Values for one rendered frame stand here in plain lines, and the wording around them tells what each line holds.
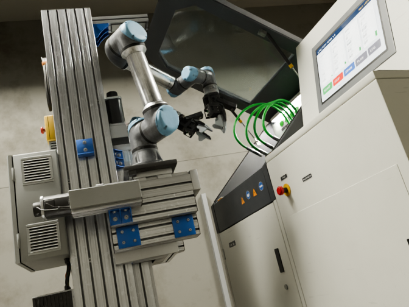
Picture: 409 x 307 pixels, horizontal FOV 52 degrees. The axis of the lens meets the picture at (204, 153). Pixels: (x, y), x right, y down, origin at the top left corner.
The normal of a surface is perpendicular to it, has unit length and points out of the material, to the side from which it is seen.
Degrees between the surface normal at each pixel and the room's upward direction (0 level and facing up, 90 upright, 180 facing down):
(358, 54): 76
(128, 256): 90
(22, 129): 90
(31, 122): 90
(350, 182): 90
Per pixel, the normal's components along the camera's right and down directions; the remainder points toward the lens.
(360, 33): -0.94, -0.14
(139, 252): 0.18, -0.36
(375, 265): -0.92, 0.08
